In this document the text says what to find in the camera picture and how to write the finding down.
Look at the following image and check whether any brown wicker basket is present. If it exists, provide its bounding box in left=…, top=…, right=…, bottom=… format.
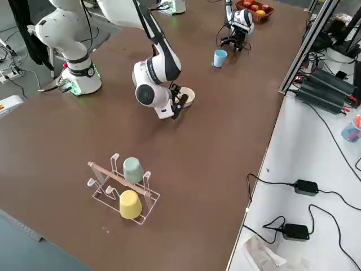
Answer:
left=235, top=0, right=275, bottom=24

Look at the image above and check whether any pen holder cup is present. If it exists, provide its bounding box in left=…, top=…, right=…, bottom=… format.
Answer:
left=340, top=115, right=361, bottom=143

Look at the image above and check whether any clear plastic bag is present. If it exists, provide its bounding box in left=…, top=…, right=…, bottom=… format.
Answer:
left=241, top=234, right=287, bottom=271

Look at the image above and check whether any black hanging cloth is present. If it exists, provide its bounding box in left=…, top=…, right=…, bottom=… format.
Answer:
left=7, top=0, right=55, bottom=72

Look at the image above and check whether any black power adapter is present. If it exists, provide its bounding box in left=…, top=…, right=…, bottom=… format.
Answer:
left=294, top=179, right=319, bottom=197
left=283, top=223, right=310, bottom=242

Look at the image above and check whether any yellow cup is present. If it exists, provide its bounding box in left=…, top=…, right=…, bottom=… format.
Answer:
left=119, top=189, right=143, bottom=220

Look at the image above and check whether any white wire cup rack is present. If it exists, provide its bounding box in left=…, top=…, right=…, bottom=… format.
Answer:
left=86, top=152, right=161, bottom=226

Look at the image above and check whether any aluminium frame post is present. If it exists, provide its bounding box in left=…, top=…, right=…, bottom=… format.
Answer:
left=278, top=0, right=341, bottom=94

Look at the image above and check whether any black adapter cable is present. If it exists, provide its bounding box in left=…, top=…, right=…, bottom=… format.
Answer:
left=262, top=204, right=361, bottom=271
left=246, top=173, right=361, bottom=212

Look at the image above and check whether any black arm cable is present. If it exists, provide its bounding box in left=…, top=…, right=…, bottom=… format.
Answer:
left=215, top=24, right=252, bottom=51
left=80, top=0, right=100, bottom=56

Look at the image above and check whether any white power strip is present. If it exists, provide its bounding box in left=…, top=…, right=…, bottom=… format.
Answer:
left=0, top=69, right=24, bottom=84

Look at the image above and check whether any blue cup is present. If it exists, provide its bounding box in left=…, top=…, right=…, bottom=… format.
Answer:
left=213, top=49, right=228, bottom=68

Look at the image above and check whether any black power supply box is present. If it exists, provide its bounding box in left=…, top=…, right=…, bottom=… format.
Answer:
left=294, top=83, right=347, bottom=116
left=303, top=67, right=358, bottom=99

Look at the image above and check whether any white control box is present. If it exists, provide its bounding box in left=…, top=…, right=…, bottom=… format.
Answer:
left=0, top=95, right=25, bottom=119

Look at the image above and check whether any white bowl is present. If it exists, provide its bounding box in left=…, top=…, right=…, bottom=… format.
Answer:
left=176, top=86, right=196, bottom=107

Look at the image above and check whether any pale green cup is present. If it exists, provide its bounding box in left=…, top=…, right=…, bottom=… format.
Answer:
left=122, top=157, right=145, bottom=183

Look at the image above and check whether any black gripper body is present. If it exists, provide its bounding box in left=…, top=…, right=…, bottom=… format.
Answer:
left=168, top=83, right=183, bottom=100
left=227, top=24, right=249, bottom=43

